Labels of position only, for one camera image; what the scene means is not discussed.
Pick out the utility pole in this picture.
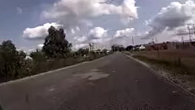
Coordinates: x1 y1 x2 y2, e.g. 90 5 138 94
87 41 95 54

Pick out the distant clump of trees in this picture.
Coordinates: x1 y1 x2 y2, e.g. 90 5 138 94
110 43 125 54

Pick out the grey asphalt road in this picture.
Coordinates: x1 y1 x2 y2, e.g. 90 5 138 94
0 45 195 110

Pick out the large dark tree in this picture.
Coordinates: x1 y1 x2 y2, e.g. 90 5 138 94
40 24 75 60

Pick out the overgrown grass verge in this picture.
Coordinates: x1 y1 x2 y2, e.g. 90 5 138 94
0 50 112 85

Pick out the small white building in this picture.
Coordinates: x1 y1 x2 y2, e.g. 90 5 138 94
137 44 147 52

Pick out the dry grass field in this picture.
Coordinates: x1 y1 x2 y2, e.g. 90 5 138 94
126 45 195 87

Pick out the row of low buildings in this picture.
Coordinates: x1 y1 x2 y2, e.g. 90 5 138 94
144 38 195 53

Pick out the clump of dark bushes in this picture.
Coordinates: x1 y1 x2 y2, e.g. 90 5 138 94
0 37 30 84

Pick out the grey gravel strip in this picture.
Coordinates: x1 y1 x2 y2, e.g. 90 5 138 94
120 45 195 110

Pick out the lattice power pylon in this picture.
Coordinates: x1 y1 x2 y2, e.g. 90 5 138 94
185 22 195 46

